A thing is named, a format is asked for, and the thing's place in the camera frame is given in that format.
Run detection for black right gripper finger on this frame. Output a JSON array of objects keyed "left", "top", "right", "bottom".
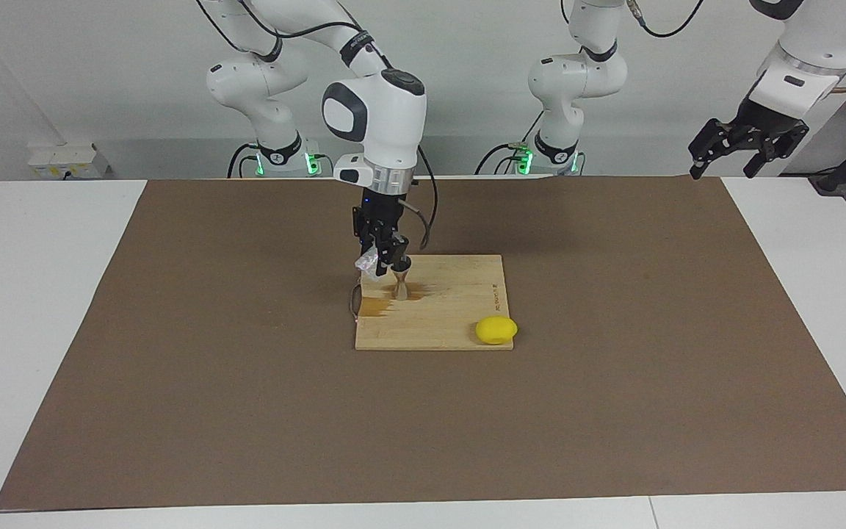
[
  {"left": 359, "top": 231, "right": 388, "bottom": 278},
  {"left": 386, "top": 229, "right": 413, "bottom": 274}
]

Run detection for black left base cables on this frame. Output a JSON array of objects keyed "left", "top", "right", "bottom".
[{"left": 476, "top": 110, "right": 545, "bottom": 176}]

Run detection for white power strip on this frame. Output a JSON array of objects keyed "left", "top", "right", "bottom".
[{"left": 28, "top": 145, "right": 112, "bottom": 179}]

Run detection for wooden cutting board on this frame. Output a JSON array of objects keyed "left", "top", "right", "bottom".
[{"left": 350, "top": 254, "right": 514, "bottom": 351}]

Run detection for clear plastic cup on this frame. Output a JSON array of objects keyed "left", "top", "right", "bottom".
[{"left": 354, "top": 248, "right": 387, "bottom": 281}]

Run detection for black right base cables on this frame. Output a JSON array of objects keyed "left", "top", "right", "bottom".
[{"left": 228, "top": 142, "right": 261, "bottom": 179}]

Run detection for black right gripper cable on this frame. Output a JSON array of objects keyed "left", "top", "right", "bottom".
[{"left": 195, "top": 0, "right": 440, "bottom": 251}]

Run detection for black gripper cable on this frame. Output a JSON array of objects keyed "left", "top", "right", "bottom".
[
  {"left": 195, "top": 0, "right": 440, "bottom": 251},
  {"left": 560, "top": 0, "right": 846, "bottom": 93}
]

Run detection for yellow lemon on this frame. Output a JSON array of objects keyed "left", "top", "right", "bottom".
[{"left": 475, "top": 316, "right": 518, "bottom": 345}]

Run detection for brown table mat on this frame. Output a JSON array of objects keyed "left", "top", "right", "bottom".
[{"left": 0, "top": 176, "right": 846, "bottom": 510}]

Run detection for black base cables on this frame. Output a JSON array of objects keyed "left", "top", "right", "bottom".
[
  {"left": 476, "top": 110, "right": 545, "bottom": 176},
  {"left": 228, "top": 142, "right": 261, "bottom": 179}
]

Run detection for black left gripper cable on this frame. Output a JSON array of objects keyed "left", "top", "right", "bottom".
[{"left": 560, "top": 0, "right": 846, "bottom": 93}]

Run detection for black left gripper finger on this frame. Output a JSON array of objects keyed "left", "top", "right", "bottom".
[
  {"left": 690, "top": 118, "right": 738, "bottom": 181},
  {"left": 742, "top": 121, "right": 810, "bottom": 179}
]

